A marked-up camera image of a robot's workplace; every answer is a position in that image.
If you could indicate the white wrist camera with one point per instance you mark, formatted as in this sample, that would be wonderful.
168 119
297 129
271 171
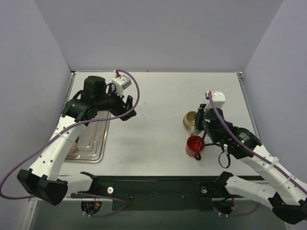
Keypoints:
217 97
121 83

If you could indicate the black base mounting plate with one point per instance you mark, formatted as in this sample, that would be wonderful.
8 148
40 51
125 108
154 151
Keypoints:
157 193

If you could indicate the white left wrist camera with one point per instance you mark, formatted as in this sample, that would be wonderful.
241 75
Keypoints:
121 83

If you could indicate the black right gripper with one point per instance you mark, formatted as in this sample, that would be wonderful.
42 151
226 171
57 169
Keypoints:
199 117

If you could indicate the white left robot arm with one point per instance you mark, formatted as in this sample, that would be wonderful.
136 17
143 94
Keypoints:
42 178

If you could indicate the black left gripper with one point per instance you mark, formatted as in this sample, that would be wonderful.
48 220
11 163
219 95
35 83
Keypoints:
124 107

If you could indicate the pink mug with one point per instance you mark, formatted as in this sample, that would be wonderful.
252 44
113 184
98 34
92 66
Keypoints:
73 148

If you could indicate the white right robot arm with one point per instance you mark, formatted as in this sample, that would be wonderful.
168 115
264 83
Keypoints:
284 194

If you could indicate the red mug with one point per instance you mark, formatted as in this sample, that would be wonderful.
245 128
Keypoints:
194 147

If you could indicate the aluminium table edge rail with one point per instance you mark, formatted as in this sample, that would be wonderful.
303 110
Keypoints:
243 110

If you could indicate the stainless steel tray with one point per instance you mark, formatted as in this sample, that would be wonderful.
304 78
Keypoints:
90 143

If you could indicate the cream mug with blue drips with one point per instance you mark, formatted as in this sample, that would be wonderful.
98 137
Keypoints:
189 122

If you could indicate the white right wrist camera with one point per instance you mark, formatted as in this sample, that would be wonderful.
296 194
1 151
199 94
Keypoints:
217 97

